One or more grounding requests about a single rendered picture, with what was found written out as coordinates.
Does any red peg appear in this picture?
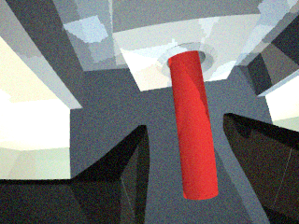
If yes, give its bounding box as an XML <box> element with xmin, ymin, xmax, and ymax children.
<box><xmin>169</xmin><ymin>49</ymin><xmax>218</xmax><ymax>201</ymax></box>

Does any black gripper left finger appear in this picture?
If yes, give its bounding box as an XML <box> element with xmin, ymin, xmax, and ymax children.
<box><xmin>0</xmin><ymin>124</ymin><xmax>150</xmax><ymax>224</ymax></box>

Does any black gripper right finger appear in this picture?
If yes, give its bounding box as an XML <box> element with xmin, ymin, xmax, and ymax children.
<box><xmin>223</xmin><ymin>113</ymin><xmax>299</xmax><ymax>224</ymax></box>

